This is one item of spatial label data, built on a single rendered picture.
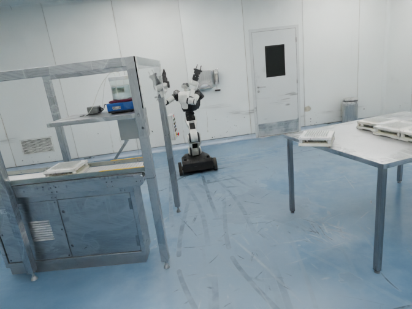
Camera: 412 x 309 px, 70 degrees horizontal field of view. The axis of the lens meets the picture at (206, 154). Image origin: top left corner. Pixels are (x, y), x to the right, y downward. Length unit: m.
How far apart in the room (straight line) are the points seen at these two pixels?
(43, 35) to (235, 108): 3.75
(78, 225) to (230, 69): 4.37
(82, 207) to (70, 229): 0.23
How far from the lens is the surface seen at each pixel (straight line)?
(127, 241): 2.60
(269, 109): 6.32
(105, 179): 2.34
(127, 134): 2.42
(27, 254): 2.84
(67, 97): 6.22
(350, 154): 2.27
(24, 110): 6.52
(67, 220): 2.67
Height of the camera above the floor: 1.49
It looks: 16 degrees down
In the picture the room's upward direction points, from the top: 7 degrees counter-clockwise
